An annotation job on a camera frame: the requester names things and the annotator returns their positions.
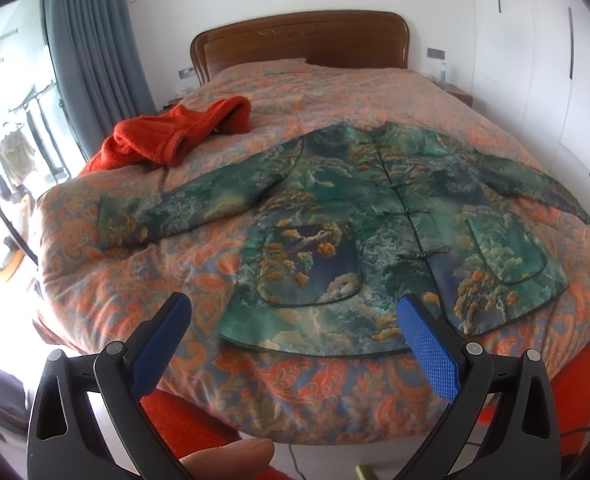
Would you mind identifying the green patterned silk jacket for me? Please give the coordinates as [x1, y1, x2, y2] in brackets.
[98, 122, 587, 358]

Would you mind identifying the red clothing on person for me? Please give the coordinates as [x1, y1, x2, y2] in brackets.
[142, 344, 590, 479]

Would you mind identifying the person's left hand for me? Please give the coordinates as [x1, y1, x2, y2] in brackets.
[180, 438, 274, 480]

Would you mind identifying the orange floral bed quilt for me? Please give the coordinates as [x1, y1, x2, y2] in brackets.
[36, 60, 590, 444]

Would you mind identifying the wooden nightstand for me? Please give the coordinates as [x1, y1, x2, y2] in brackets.
[429, 77, 474, 107]

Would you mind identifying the white wardrobe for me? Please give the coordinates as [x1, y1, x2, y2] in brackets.
[469, 0, 590, 212]

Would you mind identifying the plastic water bottle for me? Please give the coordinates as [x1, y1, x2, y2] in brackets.
[439, 61, 447, 84]

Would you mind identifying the red knitted garment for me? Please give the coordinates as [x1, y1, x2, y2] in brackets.
[81, 96, 252, 174]

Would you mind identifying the brown wooden headboard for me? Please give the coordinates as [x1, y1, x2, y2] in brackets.
[190, 10, 410, 84]

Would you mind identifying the blue-grey curtain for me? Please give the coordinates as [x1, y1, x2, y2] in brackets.
[44, 0, 156, 159]

